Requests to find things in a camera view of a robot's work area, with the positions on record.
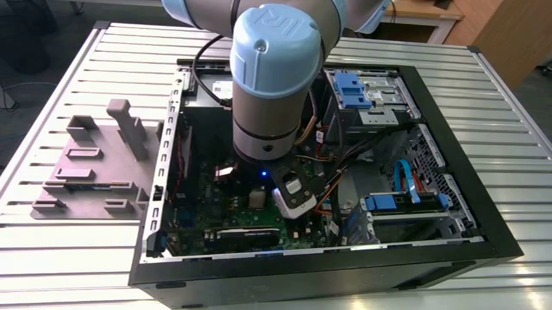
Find silver topped CPU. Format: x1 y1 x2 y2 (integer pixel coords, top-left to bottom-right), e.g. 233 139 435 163
248 190 268 209

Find CPU socket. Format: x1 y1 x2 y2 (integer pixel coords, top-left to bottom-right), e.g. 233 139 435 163
242 189 277 213

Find green Dell motherboard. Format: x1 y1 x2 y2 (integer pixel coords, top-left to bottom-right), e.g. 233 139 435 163
170 158 336 256

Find black case fan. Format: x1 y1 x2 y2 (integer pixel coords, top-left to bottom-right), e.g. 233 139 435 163
167 124 195 207

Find black graphics card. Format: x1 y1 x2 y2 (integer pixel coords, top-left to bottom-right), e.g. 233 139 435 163
203 225 282 255

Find hard disk in blue carrier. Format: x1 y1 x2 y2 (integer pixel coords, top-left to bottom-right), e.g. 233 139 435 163
364 192 451 216

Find blue plastic drive latch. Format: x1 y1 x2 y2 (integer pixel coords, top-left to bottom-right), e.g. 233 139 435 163
334 73 373 110

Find grey metal drive cage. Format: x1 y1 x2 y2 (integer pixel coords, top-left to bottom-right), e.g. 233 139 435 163
321 69 423 143

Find black PC case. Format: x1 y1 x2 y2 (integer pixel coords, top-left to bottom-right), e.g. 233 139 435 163
129 57 526 308

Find grey parts rack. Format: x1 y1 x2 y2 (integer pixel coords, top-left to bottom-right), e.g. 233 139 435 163
30 98 169 221

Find grey metal disk bay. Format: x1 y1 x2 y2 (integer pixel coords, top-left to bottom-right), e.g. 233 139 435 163
344 190 483 246

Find RAM stick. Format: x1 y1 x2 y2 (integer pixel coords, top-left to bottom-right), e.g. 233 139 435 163
44 182 131 192

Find wooden desk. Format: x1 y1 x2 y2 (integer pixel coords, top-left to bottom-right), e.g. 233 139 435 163
381 0 465 45

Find black office chair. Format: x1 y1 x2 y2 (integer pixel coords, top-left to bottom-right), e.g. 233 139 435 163
0 0 60 76

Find wooden cabinet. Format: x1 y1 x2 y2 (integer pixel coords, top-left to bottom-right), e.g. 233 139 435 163
469 0 552 90

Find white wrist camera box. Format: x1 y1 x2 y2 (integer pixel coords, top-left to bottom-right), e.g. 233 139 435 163
270 163 320 221

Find black cable bundle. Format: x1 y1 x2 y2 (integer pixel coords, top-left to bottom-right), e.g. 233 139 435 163
318 127 413 198

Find orange data cable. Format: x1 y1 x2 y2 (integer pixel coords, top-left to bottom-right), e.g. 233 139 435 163
313 193 344 216

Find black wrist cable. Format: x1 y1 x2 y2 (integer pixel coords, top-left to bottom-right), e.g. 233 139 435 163
193 34 237 108

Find blue flat data cable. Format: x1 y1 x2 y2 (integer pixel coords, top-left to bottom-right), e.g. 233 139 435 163
393 159 423 205

